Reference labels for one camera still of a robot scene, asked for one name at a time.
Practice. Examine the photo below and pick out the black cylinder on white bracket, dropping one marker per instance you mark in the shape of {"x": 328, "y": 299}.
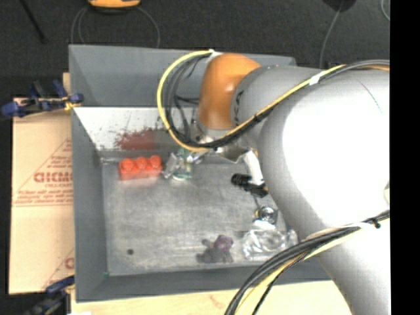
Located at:
{"x": 244, "y": 180}

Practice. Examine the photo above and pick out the clear plastic bottle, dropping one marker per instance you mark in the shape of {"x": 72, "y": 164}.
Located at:
{"x": 265, "y": 243}

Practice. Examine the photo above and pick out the purple toy animal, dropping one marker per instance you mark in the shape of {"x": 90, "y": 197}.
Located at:
{"x": 218, "y": 249}

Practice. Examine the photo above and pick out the red toy brick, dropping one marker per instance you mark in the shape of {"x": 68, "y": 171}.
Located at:
{"x": 139, "y": 168}

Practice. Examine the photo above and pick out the grey metal bin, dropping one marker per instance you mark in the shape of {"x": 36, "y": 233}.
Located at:
{"x": 157, "y": 215}

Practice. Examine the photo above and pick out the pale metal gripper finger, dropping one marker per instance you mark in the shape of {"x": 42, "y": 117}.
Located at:
{"x": 178, "y": 157}
{"x": 170, "y": 171}

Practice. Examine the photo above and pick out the brown cardboard board red print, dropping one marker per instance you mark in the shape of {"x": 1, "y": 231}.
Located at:
{"x": 39, "y": 208}

